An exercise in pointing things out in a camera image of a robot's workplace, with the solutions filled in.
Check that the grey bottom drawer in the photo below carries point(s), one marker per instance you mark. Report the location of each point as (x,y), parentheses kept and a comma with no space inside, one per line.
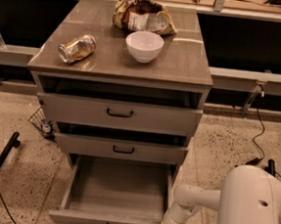
(116,191)

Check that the grey drawer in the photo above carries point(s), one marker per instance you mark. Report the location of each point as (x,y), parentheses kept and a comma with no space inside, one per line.
(146,109)
(80,139)
(116,191)

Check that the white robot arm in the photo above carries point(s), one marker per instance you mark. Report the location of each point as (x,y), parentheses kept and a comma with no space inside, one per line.
(249,195)

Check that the grey drawer cabinet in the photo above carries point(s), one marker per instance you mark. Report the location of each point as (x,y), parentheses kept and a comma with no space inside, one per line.
(181,65)

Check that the grey middle drawer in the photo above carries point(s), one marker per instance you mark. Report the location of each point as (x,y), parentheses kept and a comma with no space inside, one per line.
(80,139)

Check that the grey top drawer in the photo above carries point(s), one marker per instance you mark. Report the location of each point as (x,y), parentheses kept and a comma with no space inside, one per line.
(146,109)

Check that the black right stand leg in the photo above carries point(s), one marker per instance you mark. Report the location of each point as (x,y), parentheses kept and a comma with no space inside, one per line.
(271,167)

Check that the white bowl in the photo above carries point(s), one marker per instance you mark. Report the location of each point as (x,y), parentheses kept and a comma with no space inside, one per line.
(144,46)

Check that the crumpled chip bag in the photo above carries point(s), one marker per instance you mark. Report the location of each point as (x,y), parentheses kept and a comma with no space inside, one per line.
(147,15)

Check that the black wire basket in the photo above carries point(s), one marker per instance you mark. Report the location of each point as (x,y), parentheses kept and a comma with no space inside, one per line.
(43,125)

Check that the metal rail bracket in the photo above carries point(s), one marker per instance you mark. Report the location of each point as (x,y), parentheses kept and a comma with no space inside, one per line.
(258,89)

